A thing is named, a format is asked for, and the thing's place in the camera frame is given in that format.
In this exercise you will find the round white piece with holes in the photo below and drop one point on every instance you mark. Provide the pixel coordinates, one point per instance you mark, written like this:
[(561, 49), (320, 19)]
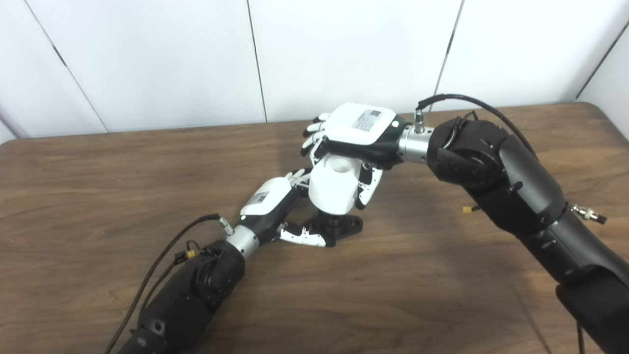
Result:
[(334, 189)]

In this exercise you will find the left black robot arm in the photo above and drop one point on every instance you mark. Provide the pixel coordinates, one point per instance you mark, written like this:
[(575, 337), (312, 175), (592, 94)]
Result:
[(196, 295)]

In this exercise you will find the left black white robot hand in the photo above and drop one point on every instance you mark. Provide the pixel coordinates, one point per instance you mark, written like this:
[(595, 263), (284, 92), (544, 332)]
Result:
[(268, 196)]

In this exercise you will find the small yellow connector stub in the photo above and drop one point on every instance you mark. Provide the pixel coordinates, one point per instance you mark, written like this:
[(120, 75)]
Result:
[(468, 209)]

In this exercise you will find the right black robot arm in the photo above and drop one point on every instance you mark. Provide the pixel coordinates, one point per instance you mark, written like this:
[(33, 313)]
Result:
[(516, 187)]

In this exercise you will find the silver metal connector plug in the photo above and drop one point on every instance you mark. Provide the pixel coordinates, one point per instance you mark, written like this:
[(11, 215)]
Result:
[(587, 213)]

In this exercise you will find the black flanged holder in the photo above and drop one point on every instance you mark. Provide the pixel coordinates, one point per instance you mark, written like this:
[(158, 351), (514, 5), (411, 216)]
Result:
[(349, 225)]

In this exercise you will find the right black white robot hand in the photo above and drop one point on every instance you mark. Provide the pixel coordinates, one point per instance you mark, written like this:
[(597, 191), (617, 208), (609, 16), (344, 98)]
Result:
[(358, 125)]

